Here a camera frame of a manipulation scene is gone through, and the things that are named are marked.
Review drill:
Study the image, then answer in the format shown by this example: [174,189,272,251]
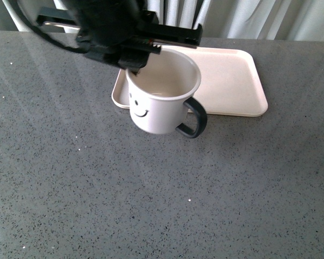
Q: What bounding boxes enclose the white smiley face mug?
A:
[125,49,207,138]

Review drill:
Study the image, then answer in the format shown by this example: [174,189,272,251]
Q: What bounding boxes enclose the pale pink rectangular tray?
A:
[111,45,269,118]

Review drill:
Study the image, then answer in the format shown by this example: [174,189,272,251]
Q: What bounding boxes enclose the white pleated curtain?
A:
[0,1,324,42]

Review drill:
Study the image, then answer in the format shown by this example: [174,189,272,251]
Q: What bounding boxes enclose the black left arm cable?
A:
[9,0,91,54]

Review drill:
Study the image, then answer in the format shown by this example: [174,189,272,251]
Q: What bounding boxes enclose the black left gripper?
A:
[36,6,203,74]

